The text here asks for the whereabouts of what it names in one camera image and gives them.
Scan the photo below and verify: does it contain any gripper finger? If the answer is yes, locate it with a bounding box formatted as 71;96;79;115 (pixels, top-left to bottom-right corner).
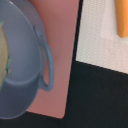
0;22;11;89

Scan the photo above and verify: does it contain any yellow toy bread loaf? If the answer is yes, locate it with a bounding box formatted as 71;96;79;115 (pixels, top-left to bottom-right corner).
115;0;128;38

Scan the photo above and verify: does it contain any tall grey pot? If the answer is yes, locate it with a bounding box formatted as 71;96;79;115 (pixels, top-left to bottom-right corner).
0;0;54;119

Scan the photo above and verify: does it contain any woven beige placemat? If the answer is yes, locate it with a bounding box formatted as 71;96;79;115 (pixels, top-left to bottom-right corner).
76;0;128;74

